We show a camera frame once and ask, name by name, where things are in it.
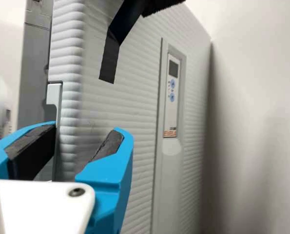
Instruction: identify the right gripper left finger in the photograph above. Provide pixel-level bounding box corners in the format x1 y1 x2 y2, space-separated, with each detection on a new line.
0 120 58 181

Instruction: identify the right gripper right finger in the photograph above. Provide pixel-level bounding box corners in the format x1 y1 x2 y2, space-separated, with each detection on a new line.
75 126 135 234

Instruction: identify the incubator door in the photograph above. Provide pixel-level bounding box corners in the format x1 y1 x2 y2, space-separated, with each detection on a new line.
48 0 213 234

